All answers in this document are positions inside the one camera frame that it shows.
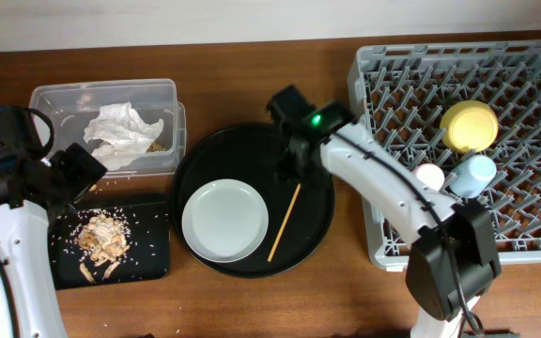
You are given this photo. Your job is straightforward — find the rice and food scraps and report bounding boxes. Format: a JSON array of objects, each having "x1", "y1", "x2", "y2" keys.
[{"x1": 59, "y1": 207, "x2": 156, "y2": 285}]

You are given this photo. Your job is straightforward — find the white napkin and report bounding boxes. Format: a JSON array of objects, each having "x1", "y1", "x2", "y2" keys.
[{"x1": 83, "y1": 101, "x2": 164, "y2": 171}]

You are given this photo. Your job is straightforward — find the grey plate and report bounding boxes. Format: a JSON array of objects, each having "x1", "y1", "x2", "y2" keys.
[{"x1": 181, "y1": 179, "x2": 269, "y2": 263}]

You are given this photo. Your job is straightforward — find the wooden chopstick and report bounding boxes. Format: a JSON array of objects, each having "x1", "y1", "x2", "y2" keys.
[{"x1": 267, "y1": 183, "x2": 301, "y2": 263}]

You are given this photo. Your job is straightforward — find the pink cup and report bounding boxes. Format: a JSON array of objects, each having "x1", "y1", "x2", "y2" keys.
[{"x1": 412, "y1": 163, "x2": 445, "y2": 192}]

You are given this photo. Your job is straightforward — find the yellow bowl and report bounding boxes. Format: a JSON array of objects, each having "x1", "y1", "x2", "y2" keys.
[{"x1": 440, "y1": 100, "x2": 499, "y2": 154}]

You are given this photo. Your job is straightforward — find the blue cup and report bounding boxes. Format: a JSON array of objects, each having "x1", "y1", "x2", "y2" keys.
[{"x1": 450, "y1": 155, "x2": 497, "y2": 198}]

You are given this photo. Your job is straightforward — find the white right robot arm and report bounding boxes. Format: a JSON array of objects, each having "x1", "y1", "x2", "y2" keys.
[{"x1": 267, "y1": 101, "x2": 502, "y2": 337}]

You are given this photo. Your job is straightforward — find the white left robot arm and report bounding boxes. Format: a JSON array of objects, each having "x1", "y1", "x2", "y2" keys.
[{"x1": 0, "y1": 144, "x2": 106, "y2": 337}]

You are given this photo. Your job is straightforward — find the grey dishwasher rack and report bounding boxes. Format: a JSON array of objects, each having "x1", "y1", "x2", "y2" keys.
[{"x1": 348, "y1": 39, "x2": 541, "y2": 265}]

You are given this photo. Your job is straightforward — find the black round tray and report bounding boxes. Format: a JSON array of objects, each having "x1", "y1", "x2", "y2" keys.
[{"x1": 169, "y1": 123, "x2": 335, "y2": 278}]

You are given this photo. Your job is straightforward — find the clear plastic bin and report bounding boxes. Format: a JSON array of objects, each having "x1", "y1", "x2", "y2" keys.
[{"x1": 29, "y1": 79, "x2": 187, "y2": 178}]

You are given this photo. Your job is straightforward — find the black rectangular tray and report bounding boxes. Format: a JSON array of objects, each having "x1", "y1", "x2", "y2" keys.
[{"x1": 48, "y1": 193, "x2": 170, "y2": 290}]

